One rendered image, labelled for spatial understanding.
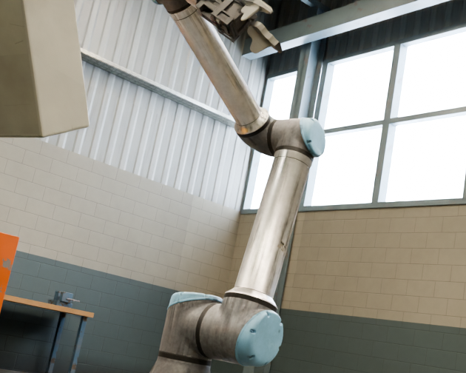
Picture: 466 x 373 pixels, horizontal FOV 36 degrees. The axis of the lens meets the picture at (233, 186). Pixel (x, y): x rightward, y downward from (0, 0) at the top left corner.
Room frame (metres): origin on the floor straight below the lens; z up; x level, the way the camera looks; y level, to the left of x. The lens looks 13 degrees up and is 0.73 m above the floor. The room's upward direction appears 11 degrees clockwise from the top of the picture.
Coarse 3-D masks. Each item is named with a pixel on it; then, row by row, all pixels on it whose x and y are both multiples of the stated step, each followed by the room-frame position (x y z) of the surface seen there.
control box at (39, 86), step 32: (0, 0) 0.73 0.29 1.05; (32, 0) 0.72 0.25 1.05; (64, 0) 0.75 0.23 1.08; (0, 32) 0.74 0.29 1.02; (32, 32) 0.73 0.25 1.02; (64, 32) 0.76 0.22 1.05; (0, 64) 0.76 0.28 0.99; (32, 64) 0.74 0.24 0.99; (64, 64) 0.77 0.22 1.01; (0, 96) 0.78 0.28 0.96; (32, 96) 0.76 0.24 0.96; (64, 96) 0.79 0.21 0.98; (0, 128) 0.80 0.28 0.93; (32, 128) 0.77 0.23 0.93; (64, 128) 0.80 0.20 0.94
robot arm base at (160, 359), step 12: (156, 360) 2.04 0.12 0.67; (168, 360) 1.99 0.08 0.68; (180, 360) 1.98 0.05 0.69; (192, 360) 1.98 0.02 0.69; (204, 360) 2.00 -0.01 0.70; (156, 372) 2.00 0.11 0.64; (168, 372) 1.97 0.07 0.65; (180, 372) 1.97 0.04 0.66; (192, 372) 1.98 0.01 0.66; (204, 372) 2.00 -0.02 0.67
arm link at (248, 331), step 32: (288, 128) 1.99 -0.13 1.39; (320, 128) 2.00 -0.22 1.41; (288, 160) 1.96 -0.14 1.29; (288, 192) 1.95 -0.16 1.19; (256, 224) 1.96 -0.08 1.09; (288, 224) 1.95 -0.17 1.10; (256, 256) 1.92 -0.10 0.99; (256, 288) 1.90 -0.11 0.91; (224, 320) 1.89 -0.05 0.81; (256, 320) 1.84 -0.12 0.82; (224, 352) 1.90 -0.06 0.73; (256, 352) 1.86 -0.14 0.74
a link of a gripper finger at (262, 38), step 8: (256, 24) 1.50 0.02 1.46; (248, 32) 1.51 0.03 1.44; (256, 32) 1.51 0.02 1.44; (264, 32) 1.51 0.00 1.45; (256, 40) 1.52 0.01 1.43; (264, 40) 1.52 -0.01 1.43; (272, 40) 1.51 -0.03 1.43; (256, 48) 1.52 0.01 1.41; (264, 48) 1.52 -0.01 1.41; (280, 48) 1.52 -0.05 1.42
